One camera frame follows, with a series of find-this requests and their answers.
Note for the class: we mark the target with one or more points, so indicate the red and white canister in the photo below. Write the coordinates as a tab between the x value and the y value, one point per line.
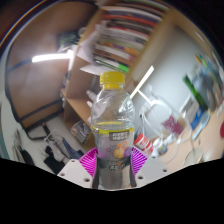
143	142

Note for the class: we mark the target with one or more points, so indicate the blue and white box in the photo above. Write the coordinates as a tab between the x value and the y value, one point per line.
198	118

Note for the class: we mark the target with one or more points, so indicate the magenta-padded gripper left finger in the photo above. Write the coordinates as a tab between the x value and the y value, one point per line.
75	171

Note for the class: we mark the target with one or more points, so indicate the clear yellow-capped drink bottle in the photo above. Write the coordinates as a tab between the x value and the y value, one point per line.
111	133

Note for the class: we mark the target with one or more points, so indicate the under-shelf light bar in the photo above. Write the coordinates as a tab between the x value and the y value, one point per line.
141	82

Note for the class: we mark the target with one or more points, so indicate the pink packet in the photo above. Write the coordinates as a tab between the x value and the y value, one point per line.
171	124

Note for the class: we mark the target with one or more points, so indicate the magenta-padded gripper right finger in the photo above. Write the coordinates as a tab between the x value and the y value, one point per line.
148	170

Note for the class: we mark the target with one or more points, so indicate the hanging clothes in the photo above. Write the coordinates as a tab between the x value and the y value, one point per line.
55	150

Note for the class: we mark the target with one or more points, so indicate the ceiling tube light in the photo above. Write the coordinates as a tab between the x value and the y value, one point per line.
50	57

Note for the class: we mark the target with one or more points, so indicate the wooden shelf unit with books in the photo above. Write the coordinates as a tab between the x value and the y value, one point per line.
120	36

